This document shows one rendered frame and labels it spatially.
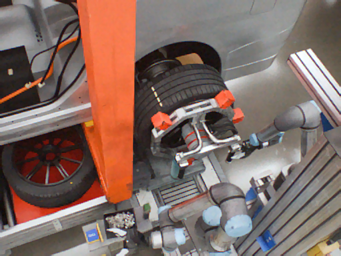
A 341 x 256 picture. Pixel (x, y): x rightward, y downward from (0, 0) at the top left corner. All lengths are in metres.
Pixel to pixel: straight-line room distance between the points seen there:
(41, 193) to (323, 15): 3.60
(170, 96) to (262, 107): 1.67
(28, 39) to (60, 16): 0.31
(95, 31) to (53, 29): 1.59
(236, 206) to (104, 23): 0.93
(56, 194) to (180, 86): 1.10
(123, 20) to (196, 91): 1.11
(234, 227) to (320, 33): 3.35
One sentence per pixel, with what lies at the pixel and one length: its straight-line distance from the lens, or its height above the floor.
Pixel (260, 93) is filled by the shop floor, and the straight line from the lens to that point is 4.02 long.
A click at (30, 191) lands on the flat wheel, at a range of 2.87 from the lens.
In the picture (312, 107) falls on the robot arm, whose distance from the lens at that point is 2.27.
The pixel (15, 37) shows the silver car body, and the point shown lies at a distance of 3.16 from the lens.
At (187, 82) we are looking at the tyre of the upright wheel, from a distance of 2.44.
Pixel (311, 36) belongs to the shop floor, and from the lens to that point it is 4.73.
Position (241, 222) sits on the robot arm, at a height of 1.46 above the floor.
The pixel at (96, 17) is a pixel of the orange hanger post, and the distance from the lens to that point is 1.34.
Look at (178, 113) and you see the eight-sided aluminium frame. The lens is 2.38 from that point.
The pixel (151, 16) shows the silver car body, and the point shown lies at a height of 1.57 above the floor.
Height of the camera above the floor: 3.10
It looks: 58 degrees down
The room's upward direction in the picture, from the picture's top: 9 degrees clockwise
